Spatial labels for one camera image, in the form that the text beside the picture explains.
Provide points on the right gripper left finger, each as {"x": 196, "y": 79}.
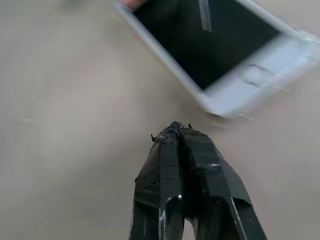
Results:
{"x": 157, "y": 190}

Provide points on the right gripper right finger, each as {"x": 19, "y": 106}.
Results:
{"x": 212, "y": 190}

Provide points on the white smartphone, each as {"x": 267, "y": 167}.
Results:
{"x": 200, "y": 37}

